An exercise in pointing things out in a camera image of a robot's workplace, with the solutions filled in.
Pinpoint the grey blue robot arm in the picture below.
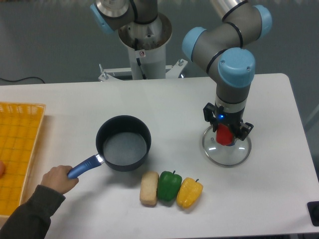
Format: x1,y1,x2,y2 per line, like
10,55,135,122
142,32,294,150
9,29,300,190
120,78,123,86
90,0,272,146

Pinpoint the green pepper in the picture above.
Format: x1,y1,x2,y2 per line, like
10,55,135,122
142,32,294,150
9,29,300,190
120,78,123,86
157,170,182,202

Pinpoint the glass pot lid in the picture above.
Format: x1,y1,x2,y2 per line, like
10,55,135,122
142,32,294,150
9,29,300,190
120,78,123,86
202,126,252,167

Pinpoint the dark green sleeve forearm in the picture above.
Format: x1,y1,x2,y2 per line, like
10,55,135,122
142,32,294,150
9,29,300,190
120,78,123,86
0,185,65,239

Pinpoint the bread loaf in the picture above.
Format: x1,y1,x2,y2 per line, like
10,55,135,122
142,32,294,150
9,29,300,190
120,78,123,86
140,171,159,207

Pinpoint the black object at table edge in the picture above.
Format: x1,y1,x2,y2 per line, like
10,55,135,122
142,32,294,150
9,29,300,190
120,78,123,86
307,201,319,227

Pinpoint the dark pot blue handle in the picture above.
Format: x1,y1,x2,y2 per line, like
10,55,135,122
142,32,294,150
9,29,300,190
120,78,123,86
68,115,152,179

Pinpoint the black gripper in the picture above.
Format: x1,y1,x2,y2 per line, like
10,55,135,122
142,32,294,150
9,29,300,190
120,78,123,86
203,103,254,144

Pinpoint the yellow woven basket tray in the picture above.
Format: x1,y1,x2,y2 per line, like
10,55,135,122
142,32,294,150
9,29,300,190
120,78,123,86
0,102,46,221

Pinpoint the black cable on floor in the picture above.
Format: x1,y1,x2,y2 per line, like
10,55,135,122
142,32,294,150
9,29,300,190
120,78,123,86
0,76,46,84

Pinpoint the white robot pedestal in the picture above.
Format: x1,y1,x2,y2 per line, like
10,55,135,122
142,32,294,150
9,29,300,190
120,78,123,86
99,13,188,82

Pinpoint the yellow pepper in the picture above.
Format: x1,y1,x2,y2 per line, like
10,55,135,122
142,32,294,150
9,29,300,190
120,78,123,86
176,177,203,209

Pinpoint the person's hand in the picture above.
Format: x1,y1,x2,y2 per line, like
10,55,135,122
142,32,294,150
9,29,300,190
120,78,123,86
40,165,79,195

